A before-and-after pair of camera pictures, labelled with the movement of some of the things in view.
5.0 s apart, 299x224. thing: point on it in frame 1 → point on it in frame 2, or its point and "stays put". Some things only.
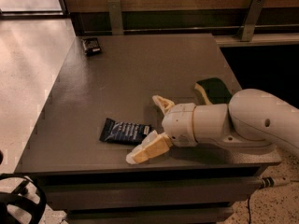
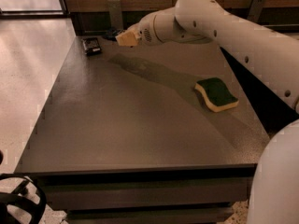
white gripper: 177,124 → 146,29
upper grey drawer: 60,194 stays put
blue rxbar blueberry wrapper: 123,133 → 111,35
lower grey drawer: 170,216 stays put
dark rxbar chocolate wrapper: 92,46 stays put
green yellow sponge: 214,91 stays put
